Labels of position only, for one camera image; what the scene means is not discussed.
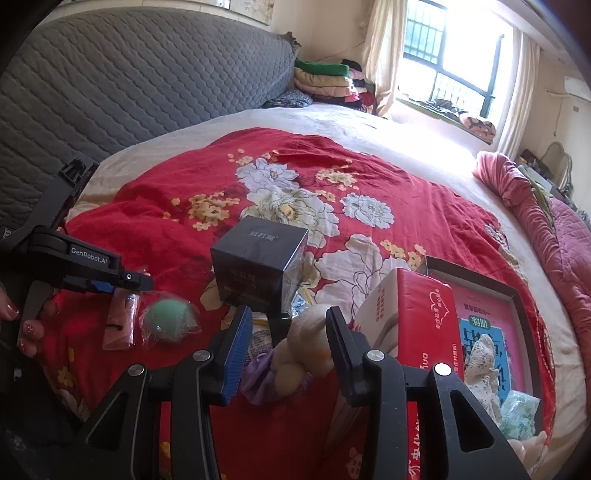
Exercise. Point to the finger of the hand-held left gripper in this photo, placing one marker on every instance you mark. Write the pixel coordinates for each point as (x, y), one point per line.
(83, 263)
(64, 184)

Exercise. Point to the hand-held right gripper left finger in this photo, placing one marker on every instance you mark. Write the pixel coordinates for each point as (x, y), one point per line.
(238, 350)

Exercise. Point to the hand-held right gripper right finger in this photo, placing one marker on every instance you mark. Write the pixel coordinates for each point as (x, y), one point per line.
(341, 355)

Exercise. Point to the cream plush toy purple dress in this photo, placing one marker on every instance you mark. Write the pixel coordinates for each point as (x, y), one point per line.
(309, 337)

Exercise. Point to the pink packet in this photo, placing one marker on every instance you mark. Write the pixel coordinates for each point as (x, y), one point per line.
(121, 323)

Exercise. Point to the green sponge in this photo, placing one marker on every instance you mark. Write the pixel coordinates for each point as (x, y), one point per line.
(168, 318)

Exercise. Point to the dark rimmed storage tray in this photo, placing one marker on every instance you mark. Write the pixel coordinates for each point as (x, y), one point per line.
(526, 332)

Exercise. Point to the pale soft toy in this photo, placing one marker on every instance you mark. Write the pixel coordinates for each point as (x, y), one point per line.
(531, 450)

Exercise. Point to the person's left hand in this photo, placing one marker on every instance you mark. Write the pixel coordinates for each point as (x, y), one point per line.
(32, 334)

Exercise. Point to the white printed packet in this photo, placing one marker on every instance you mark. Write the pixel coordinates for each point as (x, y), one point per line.
(259, 337)

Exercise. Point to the dark square box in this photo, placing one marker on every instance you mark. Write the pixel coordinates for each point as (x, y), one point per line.
(258, 263)

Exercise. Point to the red tissue box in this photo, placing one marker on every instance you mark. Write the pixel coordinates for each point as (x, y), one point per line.
(425, 314)

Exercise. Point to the grey quilted headboard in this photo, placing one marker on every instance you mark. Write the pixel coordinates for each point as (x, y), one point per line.
(115, 92)

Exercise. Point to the red floral blanket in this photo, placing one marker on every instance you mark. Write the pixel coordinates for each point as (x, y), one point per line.
(184, 230)

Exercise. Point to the white plush toy leopard bow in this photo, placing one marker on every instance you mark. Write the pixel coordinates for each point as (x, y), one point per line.
(485, 369)

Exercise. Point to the pink picture book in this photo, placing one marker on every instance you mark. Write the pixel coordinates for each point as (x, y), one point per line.
(489, 304)

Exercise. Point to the pale green wrapped packet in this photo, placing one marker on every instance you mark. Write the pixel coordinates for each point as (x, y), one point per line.
(519, 413)

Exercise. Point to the white bed sheet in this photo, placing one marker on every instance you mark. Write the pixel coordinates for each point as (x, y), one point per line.
(415, 147)

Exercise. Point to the pink quilt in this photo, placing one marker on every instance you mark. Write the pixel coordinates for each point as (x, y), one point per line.
(554, 249)

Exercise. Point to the dark patterned pillow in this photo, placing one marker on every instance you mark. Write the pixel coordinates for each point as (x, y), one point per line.
(291, 99)

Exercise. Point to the pile of folded clothes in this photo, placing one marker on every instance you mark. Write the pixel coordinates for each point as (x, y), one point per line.
(360, 92)

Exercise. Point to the patterned cushion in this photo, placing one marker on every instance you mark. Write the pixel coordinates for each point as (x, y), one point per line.
(480, 127)

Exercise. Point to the beige folded quilt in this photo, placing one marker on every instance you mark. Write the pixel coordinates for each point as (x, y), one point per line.
(318, 86)

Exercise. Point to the green folded blanket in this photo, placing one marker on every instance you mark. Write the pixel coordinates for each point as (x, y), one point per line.
(323, 68)

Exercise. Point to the pale ornate chair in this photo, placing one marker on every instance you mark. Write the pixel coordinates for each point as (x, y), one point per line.
(556, 154)

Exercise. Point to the cream curtain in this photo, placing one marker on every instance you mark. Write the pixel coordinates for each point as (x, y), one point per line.
(519, 92)
(385, 55)

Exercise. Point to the barred window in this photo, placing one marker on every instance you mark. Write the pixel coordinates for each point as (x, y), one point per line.
(422, 32)

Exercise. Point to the white air conditioner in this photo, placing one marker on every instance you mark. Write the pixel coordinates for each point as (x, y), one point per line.
(577, 87)

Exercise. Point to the floral wall picture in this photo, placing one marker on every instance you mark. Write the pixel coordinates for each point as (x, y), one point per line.
(254, 4)

